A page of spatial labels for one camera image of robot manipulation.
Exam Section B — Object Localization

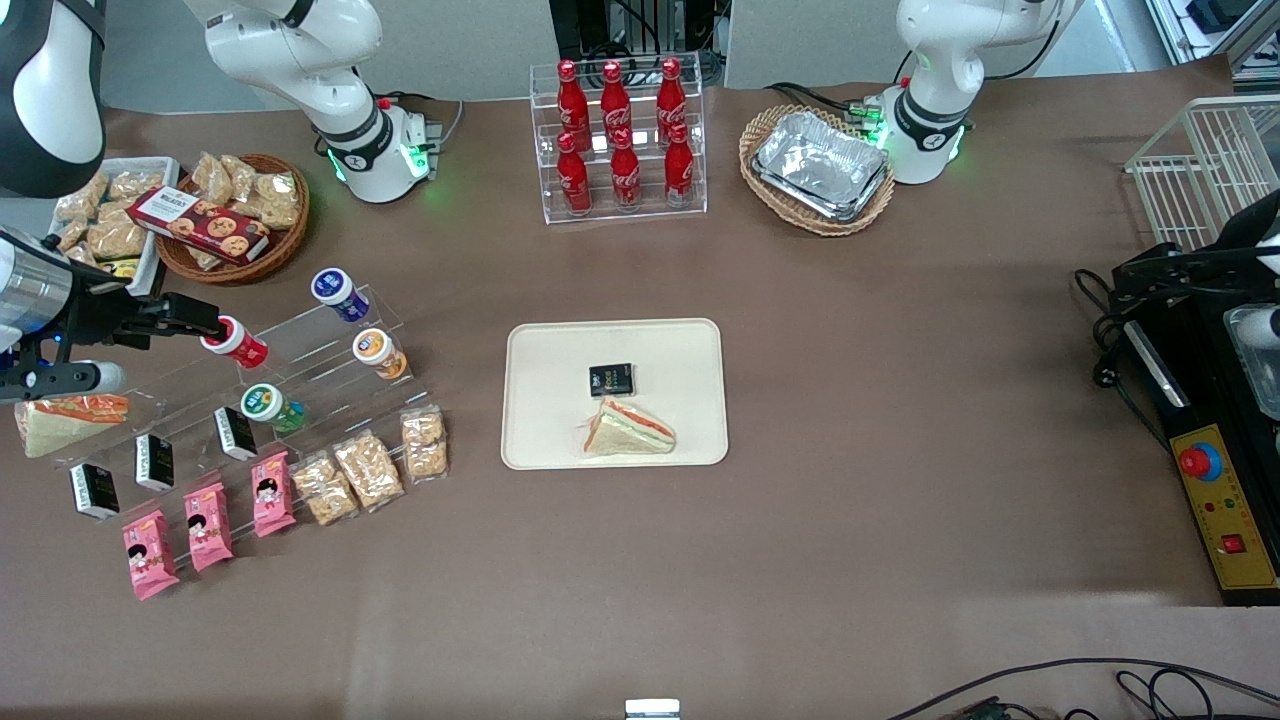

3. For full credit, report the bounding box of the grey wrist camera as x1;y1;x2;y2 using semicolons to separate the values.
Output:
0;360;128;404

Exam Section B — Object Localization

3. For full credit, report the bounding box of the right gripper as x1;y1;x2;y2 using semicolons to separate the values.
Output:
0;232;226;353

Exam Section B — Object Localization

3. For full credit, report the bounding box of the light wicker basket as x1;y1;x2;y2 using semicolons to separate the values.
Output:
739;104;897;237

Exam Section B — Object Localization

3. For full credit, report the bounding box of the white wire basket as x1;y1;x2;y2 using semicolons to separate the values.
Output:
1125;95;1280;251

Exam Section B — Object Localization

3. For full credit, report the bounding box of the stack of foil trays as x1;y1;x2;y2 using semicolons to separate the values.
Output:
752;110;891;223

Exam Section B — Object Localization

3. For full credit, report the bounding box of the metal shelf frame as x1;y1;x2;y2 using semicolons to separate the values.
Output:
1145;0;1280;83

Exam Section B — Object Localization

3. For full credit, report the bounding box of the dark brown wicker basket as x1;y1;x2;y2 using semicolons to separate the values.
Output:
155;153;311;286

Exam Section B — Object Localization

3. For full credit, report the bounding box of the black and white small box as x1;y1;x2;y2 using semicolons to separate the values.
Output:
135;433;176;492
69;463;121;521
213;406;259;462

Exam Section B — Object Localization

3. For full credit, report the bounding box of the clear wrapped rice crisp bar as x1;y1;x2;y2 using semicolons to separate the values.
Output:
291;452;359;527
401;407;448;483
333;430;405;512

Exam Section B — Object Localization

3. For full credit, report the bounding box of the red gum bottle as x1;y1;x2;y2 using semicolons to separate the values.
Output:
200;316;269;370

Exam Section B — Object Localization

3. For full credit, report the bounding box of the clear acrylic bottle rack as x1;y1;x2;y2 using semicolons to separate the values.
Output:
530;52;708;225

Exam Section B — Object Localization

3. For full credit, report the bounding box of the black cable bundle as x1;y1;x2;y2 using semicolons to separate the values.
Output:
765;80;883;127

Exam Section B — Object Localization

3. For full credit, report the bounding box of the beige plastic tray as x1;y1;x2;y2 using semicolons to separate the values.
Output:
500;318;729;471

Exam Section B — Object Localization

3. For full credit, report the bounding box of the pink cartoon snack pack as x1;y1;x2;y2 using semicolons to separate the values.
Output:
122;509;181;601
251;451;298;539
183;482;235;572

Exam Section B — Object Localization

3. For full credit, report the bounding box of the black machine with yellow panel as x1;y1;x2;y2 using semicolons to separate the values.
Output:
1110;240;1280;607

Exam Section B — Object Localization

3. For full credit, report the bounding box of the clear acrylic stepped display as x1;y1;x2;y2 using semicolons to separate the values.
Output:
45;283;446;526

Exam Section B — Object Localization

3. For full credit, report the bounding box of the red cookie box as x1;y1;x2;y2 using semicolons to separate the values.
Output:
127;186;271;266

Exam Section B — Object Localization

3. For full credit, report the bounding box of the green gum bottle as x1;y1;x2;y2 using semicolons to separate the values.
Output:
240;383;306;434

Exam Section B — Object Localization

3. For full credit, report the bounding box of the black power cable with plug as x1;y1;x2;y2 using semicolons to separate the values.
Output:
1075;268;1173;453

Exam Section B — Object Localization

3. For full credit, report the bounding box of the white rectangular tray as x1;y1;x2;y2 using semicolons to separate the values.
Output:
48;157;181;299

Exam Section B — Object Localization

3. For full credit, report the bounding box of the black equipment rack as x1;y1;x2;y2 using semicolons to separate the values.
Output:
548;0;731;86

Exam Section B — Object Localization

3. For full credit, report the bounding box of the red cola bottle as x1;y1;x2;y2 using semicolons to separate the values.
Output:
556;132;593;216
556;60;592;151
600;60;633;149
663;122;696;207
609;128;643;211
655;57;689;141

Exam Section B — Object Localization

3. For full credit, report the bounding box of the blue gum bottle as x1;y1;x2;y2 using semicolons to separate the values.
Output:
311;267;371;323

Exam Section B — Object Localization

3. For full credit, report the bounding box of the wrapped triangle sandwich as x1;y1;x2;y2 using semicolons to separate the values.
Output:
582;397;677;459
14;393;131;459

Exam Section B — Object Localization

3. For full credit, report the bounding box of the orange gum bottle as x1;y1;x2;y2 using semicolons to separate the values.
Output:
352;328;408;381

